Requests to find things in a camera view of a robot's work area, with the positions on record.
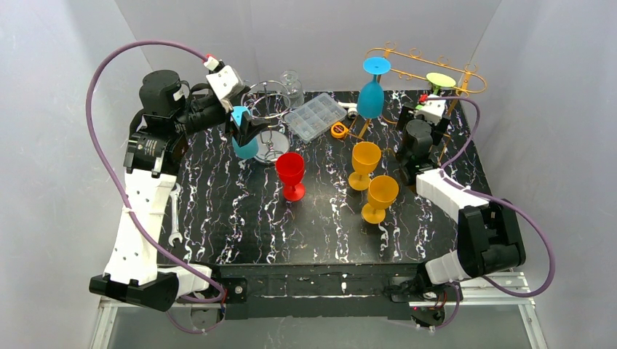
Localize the chrome spiral glass rack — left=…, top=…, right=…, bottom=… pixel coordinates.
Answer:
left=241, top=80, right=291, bottom=167

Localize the yellow tape measure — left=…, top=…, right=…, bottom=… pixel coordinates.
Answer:
left=330, top=122, right=349, bottom=139

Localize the clear glass wine glass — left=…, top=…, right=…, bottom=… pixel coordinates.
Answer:
left=279, top=70, right=304, bottom=109

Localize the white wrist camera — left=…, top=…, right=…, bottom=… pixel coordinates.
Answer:
left=415, top=94, right=446, bottom=126
left=203, top=55, right=246, bottom=113

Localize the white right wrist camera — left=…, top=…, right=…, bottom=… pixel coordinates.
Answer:
left=415, top=94, right=446, bottom=126

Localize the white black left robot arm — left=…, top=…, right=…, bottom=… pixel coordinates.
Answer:
left=89, top=67, right=266, bottom=311

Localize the red plastic goblet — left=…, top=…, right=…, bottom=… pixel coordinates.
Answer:
left=275, top=152, right=306, bottom=201

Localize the green plastic goblet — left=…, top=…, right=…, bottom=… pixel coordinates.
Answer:
left=426, top=72, right=456, bottom=95

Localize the orange plastic goblet near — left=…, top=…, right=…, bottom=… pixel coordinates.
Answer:
left=361, top=175, right=399, bottom=225

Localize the blue plastic goblet back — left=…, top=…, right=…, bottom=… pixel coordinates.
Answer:
left=357, top=57, right=391, bottom=119

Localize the orange plastic goblet far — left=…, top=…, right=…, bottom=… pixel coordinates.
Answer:
left=348, top=142, right=382, bottom=191

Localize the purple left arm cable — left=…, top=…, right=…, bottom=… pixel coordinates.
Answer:
left=85, top=40, right=228, bottom=335

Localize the white small tool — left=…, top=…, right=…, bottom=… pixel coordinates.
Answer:
left=338, top=101, right=359, bottom=120

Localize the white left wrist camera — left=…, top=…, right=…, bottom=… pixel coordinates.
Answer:
left=203, top=55, right=246, bottom=113

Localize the orange plastic goblet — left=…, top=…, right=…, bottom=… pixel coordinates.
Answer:
left=361, top=175, right=399, bottom=225
left=348, top=142, right=382, bottom=191

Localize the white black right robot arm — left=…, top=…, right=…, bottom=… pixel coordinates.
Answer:
left=395, top=100, right=526, bottom=290

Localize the clear plastic parts box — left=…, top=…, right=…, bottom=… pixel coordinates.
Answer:
left=284, top=92, right=347, bottom=143

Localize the gold wire glass rack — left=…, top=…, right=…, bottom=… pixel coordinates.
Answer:
left=365, top=41, right=487, bottom=112

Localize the blue plastic goblet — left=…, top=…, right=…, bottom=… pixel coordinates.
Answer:
left=230, top=106, right=258, bottom=159
left=357, top=57, right=391, bottom=119

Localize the silver open-end wrench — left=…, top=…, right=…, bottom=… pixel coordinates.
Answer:
left=168, top=183, right=183, bottom=247

